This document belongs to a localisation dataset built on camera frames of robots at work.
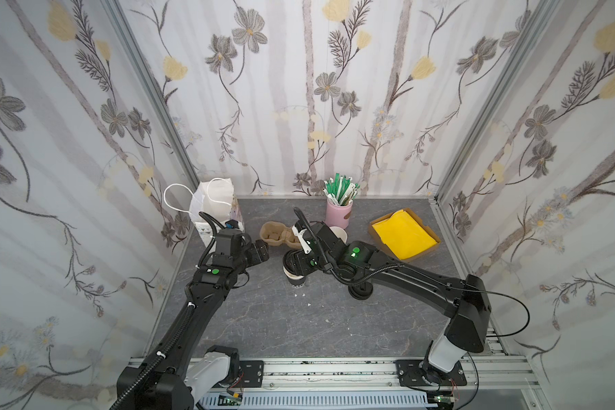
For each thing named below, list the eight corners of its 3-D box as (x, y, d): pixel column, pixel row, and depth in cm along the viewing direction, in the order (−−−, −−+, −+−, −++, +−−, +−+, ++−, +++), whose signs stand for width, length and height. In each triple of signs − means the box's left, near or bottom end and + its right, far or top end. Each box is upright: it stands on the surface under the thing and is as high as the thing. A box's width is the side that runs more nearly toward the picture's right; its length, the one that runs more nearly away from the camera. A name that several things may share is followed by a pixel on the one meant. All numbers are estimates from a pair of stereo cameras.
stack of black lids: (353, 302, 91) (354, 299, 88) (347, 289, 94) (348, 285, 91) (373, 296, 92) (375, 292, 89) (367, 284, 95) (369, 279, 93)
